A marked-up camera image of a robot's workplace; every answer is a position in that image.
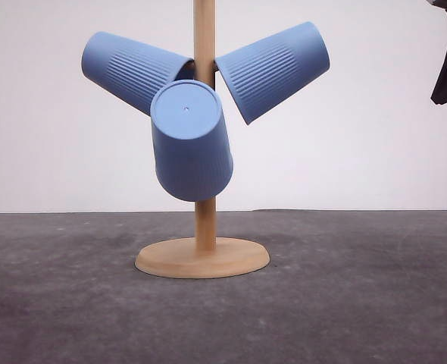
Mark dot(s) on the wooden cup tree stand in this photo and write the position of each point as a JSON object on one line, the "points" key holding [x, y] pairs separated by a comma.
{"points": [[204, 256]]}

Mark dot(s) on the blue ribbed cup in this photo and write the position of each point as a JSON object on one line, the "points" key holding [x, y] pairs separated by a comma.
{"points": [[191, 152], [128, 72], [266, 73]]}

